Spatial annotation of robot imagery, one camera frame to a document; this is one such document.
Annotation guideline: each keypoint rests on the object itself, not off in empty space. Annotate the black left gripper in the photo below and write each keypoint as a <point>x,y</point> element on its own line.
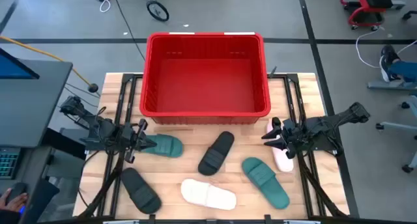
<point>128,137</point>

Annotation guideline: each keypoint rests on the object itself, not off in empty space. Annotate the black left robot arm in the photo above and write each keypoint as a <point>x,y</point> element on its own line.
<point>94,123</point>

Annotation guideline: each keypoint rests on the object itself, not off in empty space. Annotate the green slide sandal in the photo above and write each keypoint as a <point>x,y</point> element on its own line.
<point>169,146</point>
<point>265,181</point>

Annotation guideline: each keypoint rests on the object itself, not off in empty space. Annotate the black computer mouse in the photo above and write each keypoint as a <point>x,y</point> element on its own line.
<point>18,189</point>

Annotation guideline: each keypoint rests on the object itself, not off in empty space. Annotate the black keyboard shelf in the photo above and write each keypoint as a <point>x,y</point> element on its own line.
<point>39,194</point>

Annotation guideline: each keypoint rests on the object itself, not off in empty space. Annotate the pink slide sandal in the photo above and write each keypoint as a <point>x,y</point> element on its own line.
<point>285,162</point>

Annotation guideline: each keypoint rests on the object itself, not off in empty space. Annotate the person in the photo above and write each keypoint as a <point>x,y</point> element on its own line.
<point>404,69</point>

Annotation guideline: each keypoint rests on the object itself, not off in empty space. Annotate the person's hand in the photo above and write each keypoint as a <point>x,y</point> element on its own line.
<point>14,206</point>

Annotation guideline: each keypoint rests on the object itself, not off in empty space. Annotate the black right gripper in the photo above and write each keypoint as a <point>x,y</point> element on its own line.
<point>294,137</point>

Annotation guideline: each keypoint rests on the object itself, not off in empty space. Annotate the black metal table frame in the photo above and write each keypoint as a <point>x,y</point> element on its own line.
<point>291,77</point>

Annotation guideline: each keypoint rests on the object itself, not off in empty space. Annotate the large red plastic bin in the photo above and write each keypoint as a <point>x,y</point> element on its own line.
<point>208,84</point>

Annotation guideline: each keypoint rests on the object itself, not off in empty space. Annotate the black office chair grey armrests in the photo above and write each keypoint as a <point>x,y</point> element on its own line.
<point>397,124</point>

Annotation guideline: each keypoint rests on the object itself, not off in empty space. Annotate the computer monitor with blue screen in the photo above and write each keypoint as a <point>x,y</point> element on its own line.
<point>13,69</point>

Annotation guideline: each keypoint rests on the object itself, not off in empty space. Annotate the backlit computer keyboard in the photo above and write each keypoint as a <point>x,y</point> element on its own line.
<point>8,162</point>

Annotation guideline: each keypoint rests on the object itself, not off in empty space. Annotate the black slide sandal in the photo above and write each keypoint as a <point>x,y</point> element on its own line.
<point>216,152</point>
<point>140,191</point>

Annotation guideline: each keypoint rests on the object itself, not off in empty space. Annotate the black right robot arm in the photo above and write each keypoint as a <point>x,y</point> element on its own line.
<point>329,123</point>

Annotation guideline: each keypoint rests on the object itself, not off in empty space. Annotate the red rolling stool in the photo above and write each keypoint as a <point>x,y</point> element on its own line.
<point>361,2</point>

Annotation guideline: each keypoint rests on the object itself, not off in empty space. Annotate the dark grey computer desk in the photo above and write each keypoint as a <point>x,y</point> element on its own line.
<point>32,103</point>

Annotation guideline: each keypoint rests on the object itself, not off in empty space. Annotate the white slide sandal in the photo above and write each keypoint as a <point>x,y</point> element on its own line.
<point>208,194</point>

